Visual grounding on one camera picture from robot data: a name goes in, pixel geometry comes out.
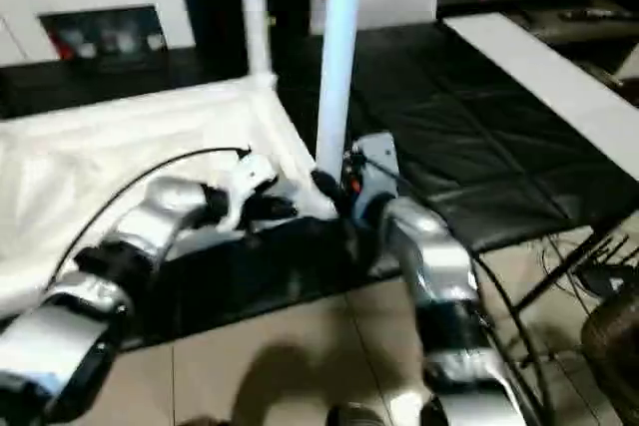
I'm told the white table leg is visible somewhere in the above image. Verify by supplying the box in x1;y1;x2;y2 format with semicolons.
238;0;279;91
314;0;368;181

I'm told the white plastic table top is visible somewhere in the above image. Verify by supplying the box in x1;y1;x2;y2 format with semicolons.
0;74;345;320

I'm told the black cabinet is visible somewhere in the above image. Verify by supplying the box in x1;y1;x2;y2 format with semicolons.
174;0;330;83

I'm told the dark robot left foot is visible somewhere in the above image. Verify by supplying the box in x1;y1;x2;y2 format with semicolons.
179;415;231;426

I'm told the dark robot foot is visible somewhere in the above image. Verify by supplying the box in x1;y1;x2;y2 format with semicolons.
323;400;385;426
179;415;231;426

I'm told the dark robot right foot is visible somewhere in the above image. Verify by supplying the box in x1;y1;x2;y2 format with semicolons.
323;400;385;426

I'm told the black tripod leg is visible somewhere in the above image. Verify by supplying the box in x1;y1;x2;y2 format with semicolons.
513;230;630;312

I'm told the red packet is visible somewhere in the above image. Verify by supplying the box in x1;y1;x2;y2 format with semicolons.
53;29;73;59

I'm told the dark grey floor device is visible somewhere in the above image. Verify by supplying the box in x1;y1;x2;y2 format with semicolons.
578;263;630;297

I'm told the black remote control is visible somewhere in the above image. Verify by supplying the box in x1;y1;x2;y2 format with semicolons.
561;7;630;21

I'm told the brown woven basket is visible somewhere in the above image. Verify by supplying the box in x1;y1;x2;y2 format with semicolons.
581;290;639;426

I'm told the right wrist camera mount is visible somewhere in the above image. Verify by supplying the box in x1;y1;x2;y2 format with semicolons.
348;131;400;220

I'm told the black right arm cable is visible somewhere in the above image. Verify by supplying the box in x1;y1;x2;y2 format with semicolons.
368;161;555;426

